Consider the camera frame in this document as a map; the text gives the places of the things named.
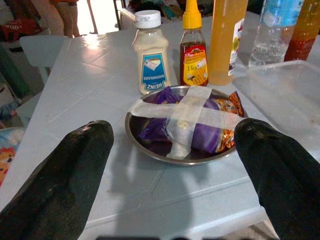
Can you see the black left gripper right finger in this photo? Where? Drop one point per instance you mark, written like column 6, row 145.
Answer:
column 287, row 185

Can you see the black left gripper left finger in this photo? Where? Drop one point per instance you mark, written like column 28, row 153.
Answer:
column 57, row 190

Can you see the colourful cartoon mat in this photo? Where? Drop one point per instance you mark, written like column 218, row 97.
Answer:
column 7, row 155

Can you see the clear plastic food container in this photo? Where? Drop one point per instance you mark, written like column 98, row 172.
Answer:
column 282, row 95

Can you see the purple snack packet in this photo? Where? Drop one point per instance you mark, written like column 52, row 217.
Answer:
column 207, row 137
column 167, row 96

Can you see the white tape strip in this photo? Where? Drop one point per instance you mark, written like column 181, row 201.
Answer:
column 193, row 100
column 220, row 116

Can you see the round steel bowl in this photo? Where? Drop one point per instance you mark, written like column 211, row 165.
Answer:
column 155, row 155

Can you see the red orange sauce bottle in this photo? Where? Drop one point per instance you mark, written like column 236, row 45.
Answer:
column 301, row 45

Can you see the white plastic chair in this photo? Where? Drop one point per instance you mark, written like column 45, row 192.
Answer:
column 40, row 50

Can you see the clear plastic water bottle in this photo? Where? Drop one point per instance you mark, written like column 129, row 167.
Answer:
column 271, row 37

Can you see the honey bottle yellow cap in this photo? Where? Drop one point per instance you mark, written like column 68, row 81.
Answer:
column 193, row 62

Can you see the Heinz mayonnaise squeeze bottle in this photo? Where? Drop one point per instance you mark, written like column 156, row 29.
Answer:
column 151, row 65

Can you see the tall orange juice bottle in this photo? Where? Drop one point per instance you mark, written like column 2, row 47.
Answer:
column 221, row 42

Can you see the red cloth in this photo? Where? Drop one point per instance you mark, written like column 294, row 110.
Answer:
column 17, row 28

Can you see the person in orange shorts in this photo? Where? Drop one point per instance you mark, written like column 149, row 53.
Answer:
column 53, row 20

